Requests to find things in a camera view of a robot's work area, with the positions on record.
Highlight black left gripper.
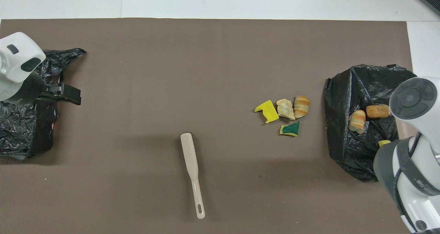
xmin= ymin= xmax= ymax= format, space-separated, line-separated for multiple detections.
xmin=17 ymin=72 xmax=81 ymax=106

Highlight beige hand brush black bristles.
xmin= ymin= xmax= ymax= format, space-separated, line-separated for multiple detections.
xmin=180 ymin=132 xmax=206 ymax=220

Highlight notched yellow sponge piece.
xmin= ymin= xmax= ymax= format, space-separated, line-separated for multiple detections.
xmin=254 ymin=100 xmax=279 ymax=124

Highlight pale toy dumpling piece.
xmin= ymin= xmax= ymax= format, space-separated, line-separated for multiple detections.
xmin=276 ymin=99 xmax=296 ymax=121

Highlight green and yellow sponge piece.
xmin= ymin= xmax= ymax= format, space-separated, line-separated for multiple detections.
xmin=279 ymin=121 xmax=300 ymax=137

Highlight striped toy croissant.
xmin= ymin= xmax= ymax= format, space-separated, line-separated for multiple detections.
xmin=294 ymin=95 xmax=310 ymax=119

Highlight brown toy bread roll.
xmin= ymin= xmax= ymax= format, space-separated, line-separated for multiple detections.
xmin=366 ymin=104 xmax=391 ymax=119

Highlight black bag lined open bin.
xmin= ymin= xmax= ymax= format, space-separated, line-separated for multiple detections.
xmin=0 ymin=48 xmax=86 ymax=160

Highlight black bag covered bin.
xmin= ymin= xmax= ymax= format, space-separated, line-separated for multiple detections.
xmin=324 ymin=64 xmax=424 ymax=182

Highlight brown paper table mat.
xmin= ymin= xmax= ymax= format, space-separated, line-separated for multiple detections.
xmin=0 ymin=18 xmax=431 ymax=234

